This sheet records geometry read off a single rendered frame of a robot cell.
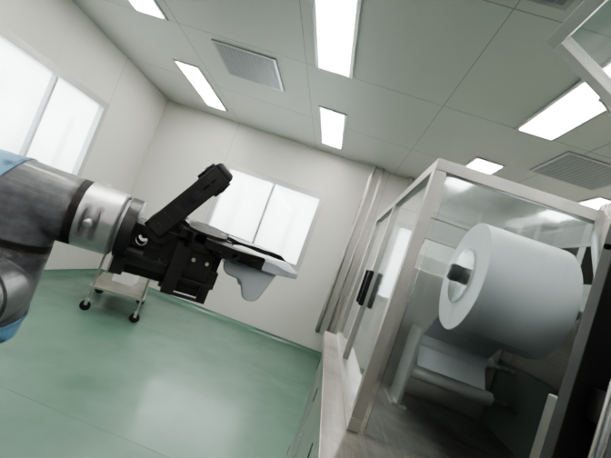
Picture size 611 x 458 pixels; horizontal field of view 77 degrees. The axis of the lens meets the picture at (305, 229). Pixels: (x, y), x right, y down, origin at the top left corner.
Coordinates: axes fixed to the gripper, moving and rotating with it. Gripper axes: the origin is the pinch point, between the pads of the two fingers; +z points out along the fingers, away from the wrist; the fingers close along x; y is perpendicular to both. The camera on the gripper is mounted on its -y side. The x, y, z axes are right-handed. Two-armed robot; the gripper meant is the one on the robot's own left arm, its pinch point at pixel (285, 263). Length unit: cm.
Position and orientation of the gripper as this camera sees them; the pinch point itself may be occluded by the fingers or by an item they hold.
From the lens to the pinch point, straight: 50.5
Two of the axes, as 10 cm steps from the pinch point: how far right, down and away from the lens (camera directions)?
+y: -3.8, 9.2, 0.6
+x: 2.7, 1.7, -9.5
